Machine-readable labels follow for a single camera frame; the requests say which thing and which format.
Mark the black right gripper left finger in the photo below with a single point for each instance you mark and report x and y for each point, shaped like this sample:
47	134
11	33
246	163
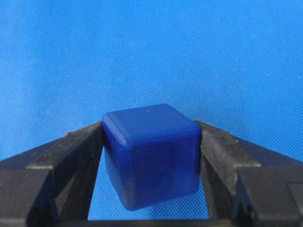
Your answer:
53	182

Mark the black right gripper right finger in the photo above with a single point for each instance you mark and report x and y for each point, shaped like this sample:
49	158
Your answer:
249	184

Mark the blue block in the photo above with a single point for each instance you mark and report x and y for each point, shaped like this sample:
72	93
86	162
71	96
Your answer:
152	154

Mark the blue table cloth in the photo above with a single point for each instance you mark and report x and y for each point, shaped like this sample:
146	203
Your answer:
233	64

